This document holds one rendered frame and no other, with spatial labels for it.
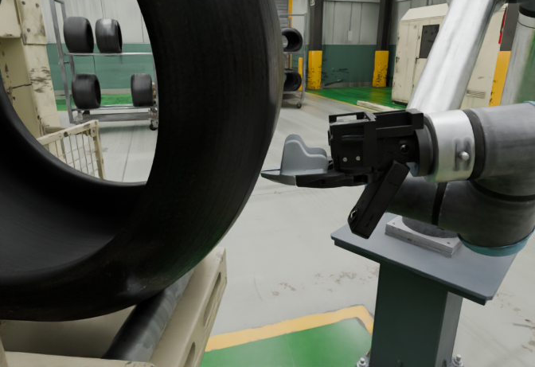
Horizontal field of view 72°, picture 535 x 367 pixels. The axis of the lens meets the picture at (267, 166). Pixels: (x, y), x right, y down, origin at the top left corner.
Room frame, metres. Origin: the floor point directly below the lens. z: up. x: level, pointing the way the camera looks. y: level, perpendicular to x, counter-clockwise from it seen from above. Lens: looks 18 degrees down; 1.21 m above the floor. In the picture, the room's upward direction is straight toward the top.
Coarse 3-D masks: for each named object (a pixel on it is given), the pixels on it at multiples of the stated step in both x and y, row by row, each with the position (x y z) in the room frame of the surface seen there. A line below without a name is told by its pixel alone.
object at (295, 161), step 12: (288, 144) 0.45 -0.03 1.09; (300, 144) 0.45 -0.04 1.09; (288, 156) 0.45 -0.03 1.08; (300, 156) 0.45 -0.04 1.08; (312, 156) 0.45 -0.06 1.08; (324, 156) 0.45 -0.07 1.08; (288, 168) 0.45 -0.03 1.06; (300, 168) 0.45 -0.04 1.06; (312, 168) 0.45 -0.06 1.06; (324, 168) 0.45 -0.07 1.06; (276, 180) 0.46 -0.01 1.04; (288, 180) 0.45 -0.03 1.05
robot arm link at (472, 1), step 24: (456, 0) 0.82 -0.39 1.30; (480, 0) 0.79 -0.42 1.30; (504, 0) 0.83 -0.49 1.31; (456, 24) 0.75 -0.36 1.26; (480, 24) 0.75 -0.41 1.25; (432, 48) 0.75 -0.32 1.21; (456, 48) 0.70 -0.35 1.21; (480, 48) 0.74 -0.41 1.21; (432, 72) 0.68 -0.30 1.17; (456, 72) 0.66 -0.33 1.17; (432, 96) 0.63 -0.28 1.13; (456, 96) 0.64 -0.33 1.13; (408, 192) 0.51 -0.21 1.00; (432, 192) 0.50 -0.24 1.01; (408, 216) 0.52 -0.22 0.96; (432, 216) 0.49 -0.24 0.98
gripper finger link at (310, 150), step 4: (288, 136) 0.49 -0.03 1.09; (292, 136) 0.49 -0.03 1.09; (296, 136) 0.49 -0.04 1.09; (300, 136) 0.49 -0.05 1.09; (288, 140) 0.49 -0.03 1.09; (300, 140) 0.49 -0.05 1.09; (304, 144) 0.49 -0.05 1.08; (304, 148) 0.49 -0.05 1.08; (308, 148) 0.49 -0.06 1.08; (312, 148) 0.49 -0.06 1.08; (316, 148) 0.49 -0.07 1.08; (320, 148) 0.49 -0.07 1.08; (308, 152) 0.49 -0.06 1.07; (312, 152) 0.49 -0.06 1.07; (316, 152) 0.49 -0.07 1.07; (320, 152) 0.49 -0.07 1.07; (324, 152) 0.49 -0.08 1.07; (268, 168) 0.49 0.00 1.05; (272, 168) 0.49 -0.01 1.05; (276, 168) 0.48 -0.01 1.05
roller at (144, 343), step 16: (192, 272) 0.47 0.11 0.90; (176, 288) 0.41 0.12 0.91; (144, 304) 0.36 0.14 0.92; (160, 304) 0.37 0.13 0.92; (176, 304) 0.40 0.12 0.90; (128, 320) 0.34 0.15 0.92; (144, 320) 0.34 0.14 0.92; (160, 320) 0.35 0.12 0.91; (128, 336) 0.31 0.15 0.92; (144, 336) 0.32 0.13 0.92; (160, 336) 0.34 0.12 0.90; (112, 352) 0.29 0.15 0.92; (128, 352) 0.29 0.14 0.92; (144, 352) 0.30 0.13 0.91
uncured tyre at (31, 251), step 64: (0, 0) 0.64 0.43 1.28; (192, 0) 0.30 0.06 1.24; (256, 0) 0.34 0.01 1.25; (192, 64) 0.30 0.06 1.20; (256, 64) 0.33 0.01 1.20; (0, 128) 0.61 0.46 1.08; (192, 128) 0.30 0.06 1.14; (256, 128) 0.33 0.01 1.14; (0, 192) 0.57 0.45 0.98; (64, 192) 0.60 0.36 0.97; (128, 192) 0.60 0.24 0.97; (192, 192) 0.31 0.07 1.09; (0, 256) 0.46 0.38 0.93; (64, 256) 0.48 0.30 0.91; (128, 256) 0.31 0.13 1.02; (192, 256) 0.33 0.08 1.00; (64, 320) 0.35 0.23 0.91
